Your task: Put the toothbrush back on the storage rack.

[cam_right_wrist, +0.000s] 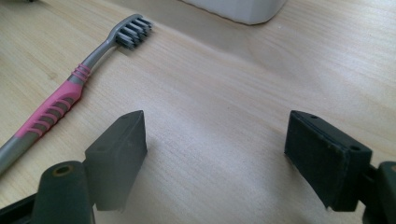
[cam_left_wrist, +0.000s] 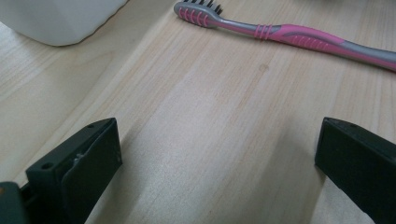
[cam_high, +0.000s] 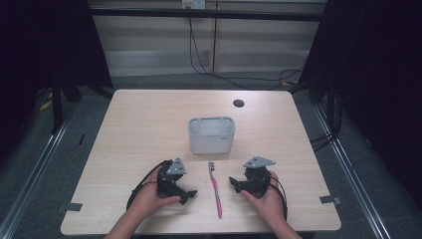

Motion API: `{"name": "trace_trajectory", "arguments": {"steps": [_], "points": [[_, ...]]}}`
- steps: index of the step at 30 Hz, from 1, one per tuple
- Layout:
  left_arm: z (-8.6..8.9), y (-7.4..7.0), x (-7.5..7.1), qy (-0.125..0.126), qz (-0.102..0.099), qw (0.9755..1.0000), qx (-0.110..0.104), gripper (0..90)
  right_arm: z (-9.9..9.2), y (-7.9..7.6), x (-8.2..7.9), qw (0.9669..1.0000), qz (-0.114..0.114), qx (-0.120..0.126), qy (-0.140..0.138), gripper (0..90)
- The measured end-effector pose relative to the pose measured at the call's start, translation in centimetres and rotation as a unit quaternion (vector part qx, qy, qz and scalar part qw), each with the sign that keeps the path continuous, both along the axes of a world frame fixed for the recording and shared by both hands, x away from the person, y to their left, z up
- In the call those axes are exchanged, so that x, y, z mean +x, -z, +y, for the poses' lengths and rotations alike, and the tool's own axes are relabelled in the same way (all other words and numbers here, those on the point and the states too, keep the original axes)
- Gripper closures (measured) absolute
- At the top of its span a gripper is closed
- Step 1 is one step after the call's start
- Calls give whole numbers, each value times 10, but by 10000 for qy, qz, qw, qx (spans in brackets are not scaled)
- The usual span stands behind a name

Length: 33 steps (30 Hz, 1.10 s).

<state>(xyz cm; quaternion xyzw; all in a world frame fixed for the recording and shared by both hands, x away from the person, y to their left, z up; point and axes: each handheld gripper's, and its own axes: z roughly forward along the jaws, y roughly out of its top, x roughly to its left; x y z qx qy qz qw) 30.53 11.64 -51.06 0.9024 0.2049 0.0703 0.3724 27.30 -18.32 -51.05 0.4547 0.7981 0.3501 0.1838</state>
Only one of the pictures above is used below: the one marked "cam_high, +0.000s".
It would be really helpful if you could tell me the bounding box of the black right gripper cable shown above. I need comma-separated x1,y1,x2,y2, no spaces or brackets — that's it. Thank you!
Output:
269,174,289,221

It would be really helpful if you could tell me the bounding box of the white plastic holder box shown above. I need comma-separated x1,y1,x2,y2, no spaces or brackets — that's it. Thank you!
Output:
187,116,237,155

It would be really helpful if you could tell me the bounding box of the black wall cable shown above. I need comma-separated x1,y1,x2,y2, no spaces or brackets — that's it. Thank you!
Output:
187,17,306,92

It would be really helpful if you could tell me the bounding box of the yellow floor object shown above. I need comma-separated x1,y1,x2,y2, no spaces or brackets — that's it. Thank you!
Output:
37,92,55,113

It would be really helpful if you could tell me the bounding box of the person's right hand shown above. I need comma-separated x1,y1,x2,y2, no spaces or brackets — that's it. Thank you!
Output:
240,170,289,229

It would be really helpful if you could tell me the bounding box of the black floor cable bundle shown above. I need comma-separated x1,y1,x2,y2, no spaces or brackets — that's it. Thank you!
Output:
309,89,344,153

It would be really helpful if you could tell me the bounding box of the pink toothbrush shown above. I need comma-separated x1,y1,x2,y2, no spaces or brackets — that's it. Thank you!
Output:
207,160,224,220

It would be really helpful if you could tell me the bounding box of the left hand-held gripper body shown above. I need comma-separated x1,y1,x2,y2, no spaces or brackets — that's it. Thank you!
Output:
157,157,188,198

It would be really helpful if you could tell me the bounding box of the white wall socket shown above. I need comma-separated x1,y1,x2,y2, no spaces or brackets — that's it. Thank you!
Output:
181,0,207,10

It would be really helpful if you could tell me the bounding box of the black curtain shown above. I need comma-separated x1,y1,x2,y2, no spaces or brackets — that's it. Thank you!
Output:
298,0,422,213
0,0,113,167

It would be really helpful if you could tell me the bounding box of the black horizontal bar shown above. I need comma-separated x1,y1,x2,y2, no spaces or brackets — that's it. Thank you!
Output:
89,7,328,23

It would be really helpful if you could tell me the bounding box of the person's left hand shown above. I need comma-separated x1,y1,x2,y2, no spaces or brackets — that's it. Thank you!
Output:
131,166,182,221

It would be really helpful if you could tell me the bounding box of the metal floor rail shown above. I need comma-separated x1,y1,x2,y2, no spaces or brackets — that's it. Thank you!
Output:
313,104,394,239
0,109,76,239

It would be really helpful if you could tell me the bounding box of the black metal stand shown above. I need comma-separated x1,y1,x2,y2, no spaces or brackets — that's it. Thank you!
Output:
50,78,66,135

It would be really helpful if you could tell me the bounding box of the grey tape strip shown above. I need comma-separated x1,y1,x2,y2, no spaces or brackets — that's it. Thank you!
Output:
318,194,342,206
65,201,84,213

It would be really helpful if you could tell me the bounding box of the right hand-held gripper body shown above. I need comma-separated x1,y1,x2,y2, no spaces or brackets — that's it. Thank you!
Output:
242,155,277,199

